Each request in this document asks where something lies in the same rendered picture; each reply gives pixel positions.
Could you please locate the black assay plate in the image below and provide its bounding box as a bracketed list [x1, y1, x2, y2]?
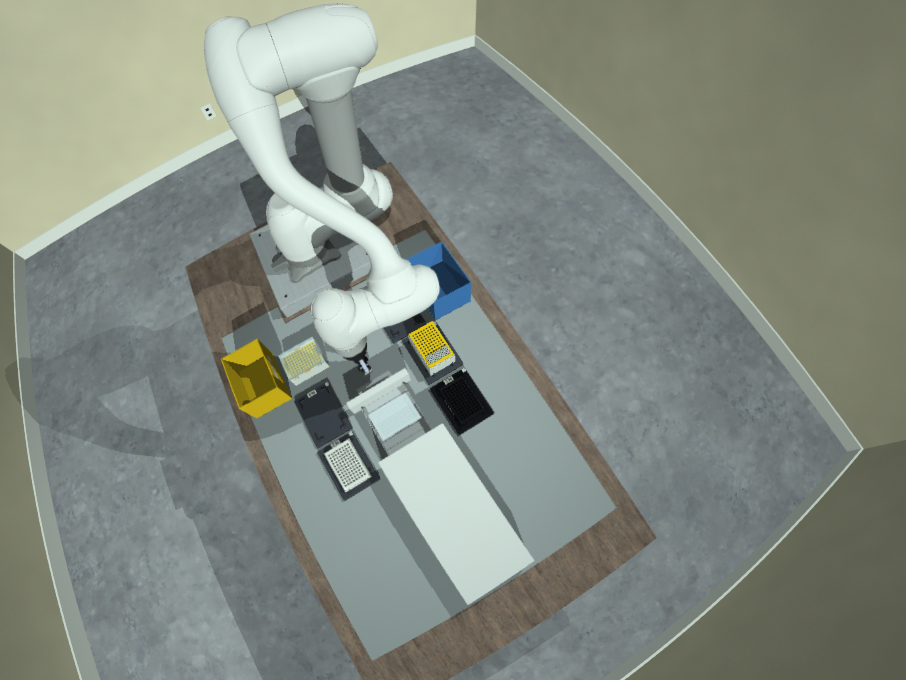
[438, 375, 486, 426]

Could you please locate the blue bin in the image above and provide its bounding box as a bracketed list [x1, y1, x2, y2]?
[406, 242, 472, 320]

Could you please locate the yellow open-top bin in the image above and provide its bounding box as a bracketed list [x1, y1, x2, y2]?
[221, 339, 292, 418]

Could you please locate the grey bench mat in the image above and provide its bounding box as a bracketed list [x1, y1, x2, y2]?
[222, 295, 616, 661]

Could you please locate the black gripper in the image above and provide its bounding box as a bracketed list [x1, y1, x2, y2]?
[343, 342, 373, 376]

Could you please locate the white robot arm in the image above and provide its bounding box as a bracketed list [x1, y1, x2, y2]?
[204, 4, 440, 357]

